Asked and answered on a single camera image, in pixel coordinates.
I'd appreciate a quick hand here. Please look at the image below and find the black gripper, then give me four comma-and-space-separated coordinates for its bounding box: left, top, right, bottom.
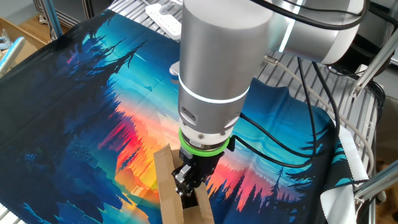
171, 147, 225, 198

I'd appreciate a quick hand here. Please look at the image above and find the brown cardboard box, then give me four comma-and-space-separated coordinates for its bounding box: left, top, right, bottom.
154, 143, 216, 224

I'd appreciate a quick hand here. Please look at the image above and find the open cardboard box with clutter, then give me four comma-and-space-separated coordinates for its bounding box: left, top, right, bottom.
0, 17, 47, 78

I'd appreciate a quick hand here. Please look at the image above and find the colourful sunset print tablecloth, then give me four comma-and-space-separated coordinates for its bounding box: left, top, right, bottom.
0, 9, 369, 224

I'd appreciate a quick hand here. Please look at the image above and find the white power strip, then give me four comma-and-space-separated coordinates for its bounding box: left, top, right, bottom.
145, 2, 183, 41

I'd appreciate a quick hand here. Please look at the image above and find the green flange ring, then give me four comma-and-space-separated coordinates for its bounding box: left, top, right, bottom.
178, 127, 231, 157

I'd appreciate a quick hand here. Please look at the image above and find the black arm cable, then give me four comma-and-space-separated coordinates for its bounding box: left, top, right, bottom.
231, 0, 386, 169

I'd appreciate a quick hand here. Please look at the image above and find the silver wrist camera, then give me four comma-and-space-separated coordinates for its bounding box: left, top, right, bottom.
169, 60, 182, 77

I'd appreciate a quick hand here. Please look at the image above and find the aluminium frame post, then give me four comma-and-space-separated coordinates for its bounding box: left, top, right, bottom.
43, 0, 65, 40
354, 169, 398, 205
350, 30, 398, 99

